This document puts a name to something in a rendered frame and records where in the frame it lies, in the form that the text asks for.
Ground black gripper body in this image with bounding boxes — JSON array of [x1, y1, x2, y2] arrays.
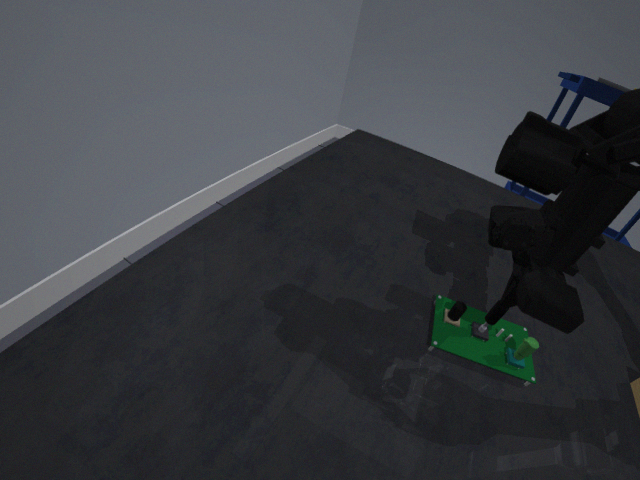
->
[[516, 197, 606, 334]]

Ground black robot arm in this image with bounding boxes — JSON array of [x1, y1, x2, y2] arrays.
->
[[488, 88, 640, 261]]

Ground green circuit board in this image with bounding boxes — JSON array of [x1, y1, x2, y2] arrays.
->
[[429, 294, 539, 386]]

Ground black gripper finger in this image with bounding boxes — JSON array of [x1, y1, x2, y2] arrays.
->
[[500, 263, 526, 309], [500, 251, 531, 302]]

